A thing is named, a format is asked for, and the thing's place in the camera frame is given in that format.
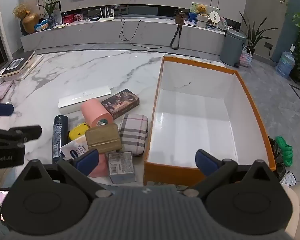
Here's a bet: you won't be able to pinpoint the dark book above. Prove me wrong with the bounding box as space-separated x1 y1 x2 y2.
1 51 36 77

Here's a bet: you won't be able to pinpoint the white bottle colourful label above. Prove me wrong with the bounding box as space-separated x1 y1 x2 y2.
61 140 88 160

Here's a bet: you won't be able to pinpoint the gold vase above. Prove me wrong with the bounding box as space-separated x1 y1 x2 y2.
22 12 40 34

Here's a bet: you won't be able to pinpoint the grey pedal bin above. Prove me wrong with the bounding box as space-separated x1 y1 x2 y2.
220 29 247 67

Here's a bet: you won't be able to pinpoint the striped white tin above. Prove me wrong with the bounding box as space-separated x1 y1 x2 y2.
118 114 149 157

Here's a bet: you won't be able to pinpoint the white long box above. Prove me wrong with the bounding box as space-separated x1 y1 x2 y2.
58 85 112 115

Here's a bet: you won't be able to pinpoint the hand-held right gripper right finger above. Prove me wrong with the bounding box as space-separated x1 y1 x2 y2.
184 149 282 198

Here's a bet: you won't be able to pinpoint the pink paper roll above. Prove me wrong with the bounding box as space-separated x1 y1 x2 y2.
80 99 114 128

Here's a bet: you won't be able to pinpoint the round white fan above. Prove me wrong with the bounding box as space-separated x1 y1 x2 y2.
209 10 221 28

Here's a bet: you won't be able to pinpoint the illustrated card box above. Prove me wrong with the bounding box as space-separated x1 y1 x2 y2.
101 88 140 120

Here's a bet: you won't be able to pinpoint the black cable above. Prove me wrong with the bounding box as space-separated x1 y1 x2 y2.
119 15 163 49

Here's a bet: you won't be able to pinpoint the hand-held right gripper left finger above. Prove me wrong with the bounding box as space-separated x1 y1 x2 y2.
12 149 113 198

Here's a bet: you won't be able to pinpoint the green potted plant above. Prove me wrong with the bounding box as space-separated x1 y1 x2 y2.
36 0 62 25

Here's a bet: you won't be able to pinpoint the black rubbish bag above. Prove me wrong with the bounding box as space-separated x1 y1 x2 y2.
267 136 287 180

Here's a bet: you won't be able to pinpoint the white pot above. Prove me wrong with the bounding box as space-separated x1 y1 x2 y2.
197 14 209 28

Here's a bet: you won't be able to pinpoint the white router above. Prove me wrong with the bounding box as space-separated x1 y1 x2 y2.
98 7 115 21

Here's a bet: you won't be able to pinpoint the stack of books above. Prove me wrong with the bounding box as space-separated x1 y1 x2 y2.
5 54 44 82

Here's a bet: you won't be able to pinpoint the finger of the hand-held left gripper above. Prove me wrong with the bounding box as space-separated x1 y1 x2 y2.
0 102 15 117
0 125 43 151

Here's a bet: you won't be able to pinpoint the tall leafy floor plant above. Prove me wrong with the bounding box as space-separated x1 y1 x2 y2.
239 11 273 55

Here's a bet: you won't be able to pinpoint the brown bag with strap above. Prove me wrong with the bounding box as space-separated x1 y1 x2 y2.
170 10 186 50

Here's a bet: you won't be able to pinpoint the dried yellow flowers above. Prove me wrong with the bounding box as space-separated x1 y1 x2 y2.
13 3 34 20

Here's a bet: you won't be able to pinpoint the orange storage box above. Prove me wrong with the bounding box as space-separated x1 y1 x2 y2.
143 56 276 187

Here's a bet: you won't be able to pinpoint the small barcode box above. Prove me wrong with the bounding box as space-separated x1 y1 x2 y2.
107 151 137 184

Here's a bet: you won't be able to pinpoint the gold box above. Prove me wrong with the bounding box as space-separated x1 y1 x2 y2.
84 123 122 154

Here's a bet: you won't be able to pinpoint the yellow tape measure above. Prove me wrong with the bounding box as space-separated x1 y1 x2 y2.
68 122 90 142

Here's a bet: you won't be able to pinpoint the black spray can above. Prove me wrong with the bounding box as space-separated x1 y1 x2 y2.
52 115 69 164

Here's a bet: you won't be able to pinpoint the blue water jug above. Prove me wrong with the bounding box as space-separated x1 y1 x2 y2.
275 51 296 79

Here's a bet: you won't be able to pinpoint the pink case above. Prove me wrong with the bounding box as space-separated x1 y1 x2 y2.
0 79 14 99

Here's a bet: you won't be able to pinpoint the green slipper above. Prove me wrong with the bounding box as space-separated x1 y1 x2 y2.
275 136 292 153
282 150 294 167

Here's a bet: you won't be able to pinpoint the blue snack packet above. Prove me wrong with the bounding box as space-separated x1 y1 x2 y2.
35 20 50 32

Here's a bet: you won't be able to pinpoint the marble television console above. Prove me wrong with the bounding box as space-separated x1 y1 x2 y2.
20 15 227 55

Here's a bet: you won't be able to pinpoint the framed picture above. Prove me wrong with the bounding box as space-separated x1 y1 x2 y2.
189 2 220 27

